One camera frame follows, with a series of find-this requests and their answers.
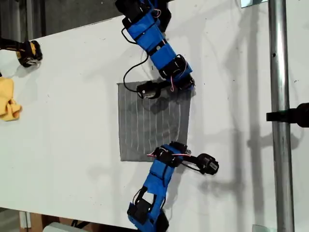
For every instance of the white plastic box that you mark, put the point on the white plastic box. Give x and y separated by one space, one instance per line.
56 227

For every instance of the white table leg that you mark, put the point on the white table leg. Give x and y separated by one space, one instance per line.
25 220

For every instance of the black clamp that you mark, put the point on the black clamp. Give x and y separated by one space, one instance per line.
289 116

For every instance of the grey striped towel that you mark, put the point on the grey striped towel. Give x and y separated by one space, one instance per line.
149 125

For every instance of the yellow cloth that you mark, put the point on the yellow cloth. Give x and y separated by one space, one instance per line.
7 101

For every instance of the yellow black power tool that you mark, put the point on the yellow black power tool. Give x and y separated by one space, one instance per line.
29 53

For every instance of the steel post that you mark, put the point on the steel post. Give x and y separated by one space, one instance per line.
280 145

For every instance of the black camera box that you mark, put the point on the black camera box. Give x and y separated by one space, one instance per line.
208 164
147 90

